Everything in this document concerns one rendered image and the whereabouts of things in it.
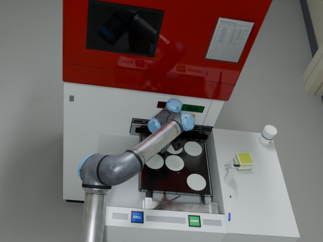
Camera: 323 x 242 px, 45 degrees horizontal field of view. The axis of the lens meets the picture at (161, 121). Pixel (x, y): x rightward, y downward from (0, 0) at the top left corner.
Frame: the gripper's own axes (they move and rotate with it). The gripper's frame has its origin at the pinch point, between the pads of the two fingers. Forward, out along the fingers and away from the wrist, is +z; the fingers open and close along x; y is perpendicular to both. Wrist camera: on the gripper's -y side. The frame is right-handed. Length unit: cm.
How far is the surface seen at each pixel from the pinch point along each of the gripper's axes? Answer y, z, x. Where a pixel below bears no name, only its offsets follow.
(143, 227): -27.7, -4.6, 38.4
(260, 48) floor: 89, 91, -258
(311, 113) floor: -7, 91, -221
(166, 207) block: -24.8, 0.6, 20.7
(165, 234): -34.5, 0.0, 30.8
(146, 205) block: -18.3, 0.5, 27.8
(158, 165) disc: -4.3, 1.3, 7.0
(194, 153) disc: -9.7, 1.3, -14.7
